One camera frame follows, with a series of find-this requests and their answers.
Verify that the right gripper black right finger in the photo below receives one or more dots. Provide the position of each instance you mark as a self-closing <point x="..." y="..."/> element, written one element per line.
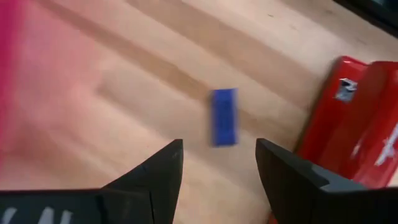
<point x="304" y="199"/>

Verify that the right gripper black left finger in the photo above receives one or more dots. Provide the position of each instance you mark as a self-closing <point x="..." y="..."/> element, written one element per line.
<point x="130" y="202"/>

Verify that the blue eraser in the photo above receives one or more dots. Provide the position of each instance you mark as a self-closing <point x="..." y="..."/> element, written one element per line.
<point x="224" y="118"/>

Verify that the red stapler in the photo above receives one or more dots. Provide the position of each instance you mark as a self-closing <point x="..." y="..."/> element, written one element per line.
<point x="342" y="130"/>

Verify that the pink plastic pencil box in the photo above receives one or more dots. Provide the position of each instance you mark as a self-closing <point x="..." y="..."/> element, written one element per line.
<point x="4" y="46"/>

